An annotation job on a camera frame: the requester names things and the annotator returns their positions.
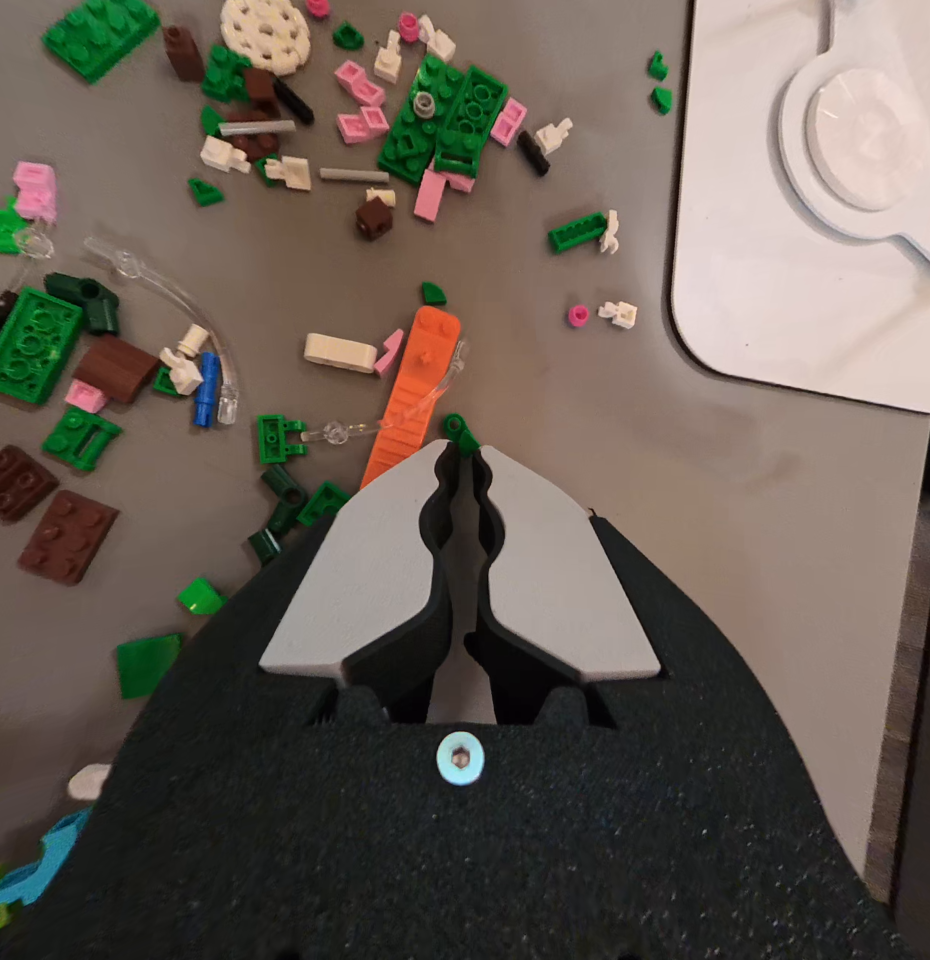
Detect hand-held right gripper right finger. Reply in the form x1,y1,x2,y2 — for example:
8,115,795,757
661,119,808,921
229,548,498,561
463,444,662,726

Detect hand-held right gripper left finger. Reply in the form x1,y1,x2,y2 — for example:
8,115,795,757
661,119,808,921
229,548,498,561
258,438,454,726

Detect green curved slope lego piece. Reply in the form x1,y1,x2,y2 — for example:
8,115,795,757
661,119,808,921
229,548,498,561
176,576,228,617

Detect small green lego stem piece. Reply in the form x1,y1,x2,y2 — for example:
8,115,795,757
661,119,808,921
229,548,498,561
442,412,482,460

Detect small green lego plate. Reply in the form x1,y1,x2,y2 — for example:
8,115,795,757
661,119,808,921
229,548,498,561
296,480,352,527

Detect transparent lego bar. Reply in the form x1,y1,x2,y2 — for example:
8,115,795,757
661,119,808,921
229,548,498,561
300,341,467,450

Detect green lego clip plate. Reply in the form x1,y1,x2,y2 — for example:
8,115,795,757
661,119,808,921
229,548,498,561
256,414,309,465

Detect transparent curved lego tube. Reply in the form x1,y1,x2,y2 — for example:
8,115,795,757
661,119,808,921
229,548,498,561
82,236,241,426

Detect green wedge slope lego piece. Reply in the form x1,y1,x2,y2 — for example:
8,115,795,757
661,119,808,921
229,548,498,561
116,633,185,702

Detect cream lego tile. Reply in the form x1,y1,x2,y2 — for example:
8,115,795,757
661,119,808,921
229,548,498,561
304,332,378,375

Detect orange lego brick separator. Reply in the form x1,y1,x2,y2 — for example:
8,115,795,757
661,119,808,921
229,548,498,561
360,306,463,492

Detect blue lego pin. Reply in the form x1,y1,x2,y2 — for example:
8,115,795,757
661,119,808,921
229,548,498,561
192,351,223,429

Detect white lego clip piece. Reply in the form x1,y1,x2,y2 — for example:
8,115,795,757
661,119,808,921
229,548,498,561
159,324,211,397

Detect brown curved lego slope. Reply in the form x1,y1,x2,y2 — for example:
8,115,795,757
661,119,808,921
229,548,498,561
72,335,160,405

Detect narrow green lego plate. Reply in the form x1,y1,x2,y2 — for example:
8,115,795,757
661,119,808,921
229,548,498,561
548,212,610,255

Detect small brown lego cube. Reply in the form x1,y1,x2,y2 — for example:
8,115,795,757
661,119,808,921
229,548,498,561
354,198,395,242

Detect large dark green lego connector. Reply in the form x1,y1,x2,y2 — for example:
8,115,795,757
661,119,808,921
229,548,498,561
44,271,121,337

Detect large green ringed lego plate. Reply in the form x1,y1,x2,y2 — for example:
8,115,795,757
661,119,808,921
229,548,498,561
0,287,85,407

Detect long pink lego plate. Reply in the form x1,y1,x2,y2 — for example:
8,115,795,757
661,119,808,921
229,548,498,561
413,168,448,224

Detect pile of colourful lego pieces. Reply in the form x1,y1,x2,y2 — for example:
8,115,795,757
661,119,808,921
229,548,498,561
0,806,96,936

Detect green lego plate assembly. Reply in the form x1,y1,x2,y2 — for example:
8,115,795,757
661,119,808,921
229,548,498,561
376,54,511,198

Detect pink lego brick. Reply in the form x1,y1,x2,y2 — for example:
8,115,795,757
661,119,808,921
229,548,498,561
12,161,59,225

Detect scatter of small lego pieces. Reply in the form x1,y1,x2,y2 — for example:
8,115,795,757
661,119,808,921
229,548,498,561
65,0,673,415

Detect green stacked lego bricks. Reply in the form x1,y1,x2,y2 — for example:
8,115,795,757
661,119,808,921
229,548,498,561
201,45,253,104

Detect tall brown lego brick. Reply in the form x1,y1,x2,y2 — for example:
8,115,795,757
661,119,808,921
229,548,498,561
162,26,206,83

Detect cream round lego plate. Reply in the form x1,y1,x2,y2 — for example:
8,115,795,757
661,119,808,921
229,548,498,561
219,0,312,78

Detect green two-by-four lego plate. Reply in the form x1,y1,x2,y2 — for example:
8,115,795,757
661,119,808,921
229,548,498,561
41,0,163,86

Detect white book stand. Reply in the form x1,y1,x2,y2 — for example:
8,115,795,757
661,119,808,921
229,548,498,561
663,0,930,416

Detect green lego plate with handle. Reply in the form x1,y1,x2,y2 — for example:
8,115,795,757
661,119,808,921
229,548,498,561
42,405,124,473

